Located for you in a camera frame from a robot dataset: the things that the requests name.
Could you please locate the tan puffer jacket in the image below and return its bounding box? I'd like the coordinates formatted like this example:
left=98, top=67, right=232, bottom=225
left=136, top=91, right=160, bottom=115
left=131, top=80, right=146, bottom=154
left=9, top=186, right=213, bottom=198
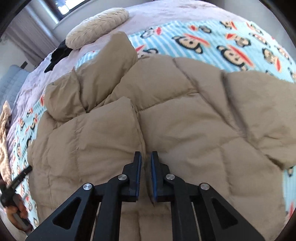
left=28, top=33, right=295, bottom=240

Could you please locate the person's left hand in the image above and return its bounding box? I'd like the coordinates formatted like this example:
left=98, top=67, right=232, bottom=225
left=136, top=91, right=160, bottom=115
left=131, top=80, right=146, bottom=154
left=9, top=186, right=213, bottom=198
left=6, top=194, right=33, bottom=232

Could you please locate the tan striped cloth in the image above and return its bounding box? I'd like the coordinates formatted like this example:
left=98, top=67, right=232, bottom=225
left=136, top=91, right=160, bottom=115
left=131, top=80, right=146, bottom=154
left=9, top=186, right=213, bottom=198
left=0, top=100, right=11, bottom=185

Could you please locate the light blue quilted mattress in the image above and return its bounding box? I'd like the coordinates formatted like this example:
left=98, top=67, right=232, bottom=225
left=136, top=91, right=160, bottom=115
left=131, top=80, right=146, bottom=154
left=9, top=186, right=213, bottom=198
left=0, top=65, right=29, bottom=110

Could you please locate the black garment on bed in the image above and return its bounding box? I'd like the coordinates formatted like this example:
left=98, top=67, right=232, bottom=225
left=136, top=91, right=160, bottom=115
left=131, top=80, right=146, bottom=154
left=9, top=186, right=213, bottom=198
left=44, top=40, right=73, bottom=73

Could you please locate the grey curtain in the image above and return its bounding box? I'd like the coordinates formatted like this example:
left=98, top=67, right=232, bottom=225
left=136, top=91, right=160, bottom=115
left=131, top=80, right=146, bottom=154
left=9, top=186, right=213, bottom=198
left=4, top=6, right=59, bottom=66

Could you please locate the beige round cushion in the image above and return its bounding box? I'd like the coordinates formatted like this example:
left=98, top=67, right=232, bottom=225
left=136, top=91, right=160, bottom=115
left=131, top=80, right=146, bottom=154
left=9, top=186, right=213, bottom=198
left=65, top=8, right=130, bottom=50

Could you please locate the window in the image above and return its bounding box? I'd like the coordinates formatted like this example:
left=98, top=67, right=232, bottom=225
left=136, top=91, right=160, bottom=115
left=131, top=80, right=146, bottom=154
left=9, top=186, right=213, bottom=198
left=45, top=0, right=90, bottom=20

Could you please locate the lilac plush bedspread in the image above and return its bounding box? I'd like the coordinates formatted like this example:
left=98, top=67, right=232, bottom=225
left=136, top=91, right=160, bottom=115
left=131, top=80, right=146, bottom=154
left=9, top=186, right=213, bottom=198
left=6, top=1, right=241, bottom=153

